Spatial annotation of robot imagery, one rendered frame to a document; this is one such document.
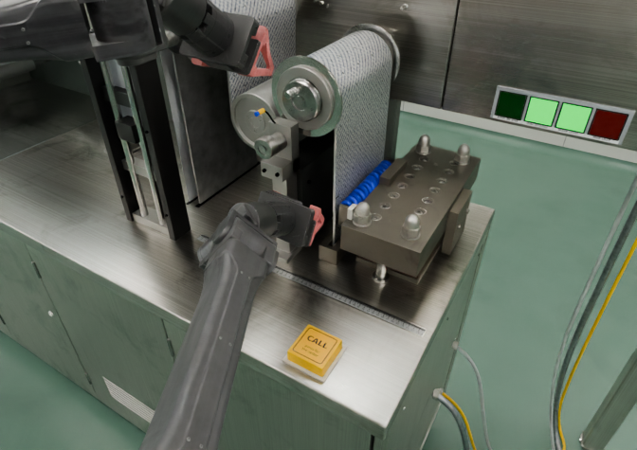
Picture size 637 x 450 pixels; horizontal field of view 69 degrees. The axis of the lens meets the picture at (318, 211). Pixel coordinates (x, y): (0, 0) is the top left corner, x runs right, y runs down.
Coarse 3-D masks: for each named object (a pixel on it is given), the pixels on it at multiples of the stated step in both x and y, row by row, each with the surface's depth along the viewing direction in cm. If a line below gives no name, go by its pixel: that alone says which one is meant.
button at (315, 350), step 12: (300, 336) 81; (312, 336) 81; (324, 336) 81; (300, 348) 79; (312, 348) 79; (324, 348) 79; (336, 348) 79; (300, 360) 77; (312, 360) 77; (324, 360) 77; (324, 372) 77
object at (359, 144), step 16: (384, 96) 98; (368, 112) 94; (384, 112) 101; (352, 128) 89; (368, 128) 96; (384, 128) 104; (336, 144) 85; (352, 144) 91; (368, 144) 99; (384, 144) 107; (336, 160) 87; (352, 160) 94; (368, 160) 102; (336, 176) 89; (352, 176) 96; (336, 192) 92; (336, 208) 94
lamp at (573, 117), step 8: (568, 104) 91; (568, 112) 92; (576, 112) 91; (584, 112) 90; (560, 120) 93; (568, 120) 92; (576, 120) 92; (584, 120) 91; (568, 128) 93; (576, 128) 92; (584, 128) 92
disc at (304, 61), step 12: (288, 60) 81; (300, 60) 79; (312, 60) 78; (276, 72) 83; (324, 72) 78; (276, 84) 85; (336, 84) 78; (276, 96) 86; (336, 96) 79; (336, 108) 81; (336, 120) 82; (300, 132) 87; (312, 132) 86; (324, 132) 85
